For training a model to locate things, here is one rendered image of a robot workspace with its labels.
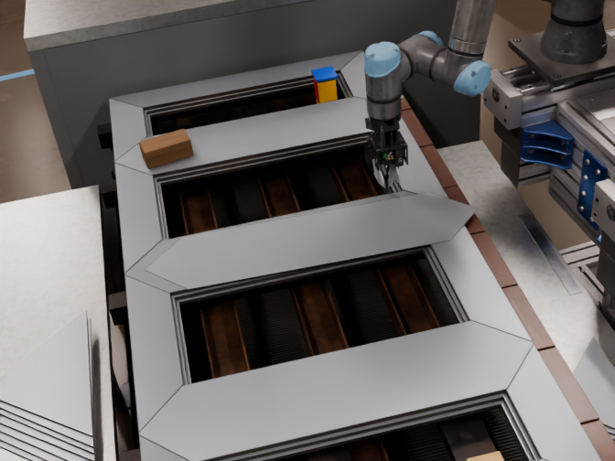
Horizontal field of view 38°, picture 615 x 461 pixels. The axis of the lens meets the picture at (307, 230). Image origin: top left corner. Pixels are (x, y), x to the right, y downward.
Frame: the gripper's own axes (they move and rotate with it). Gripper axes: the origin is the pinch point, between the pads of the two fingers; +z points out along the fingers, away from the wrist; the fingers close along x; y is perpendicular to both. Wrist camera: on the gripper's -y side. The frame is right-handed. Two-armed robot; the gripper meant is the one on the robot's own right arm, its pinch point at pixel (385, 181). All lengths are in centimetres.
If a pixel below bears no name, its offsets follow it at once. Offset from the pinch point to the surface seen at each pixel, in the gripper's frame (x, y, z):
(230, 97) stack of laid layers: -29, -56, 2
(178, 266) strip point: -50, 14, 1
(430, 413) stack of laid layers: -11, 67, 2
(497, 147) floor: 78, -120, 85
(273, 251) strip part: -29.8, 15.7, 0.8
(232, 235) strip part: -37.4, 7.2, 0.8
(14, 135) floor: -118, -202, 85
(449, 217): 9.8, 16.7, 0.7
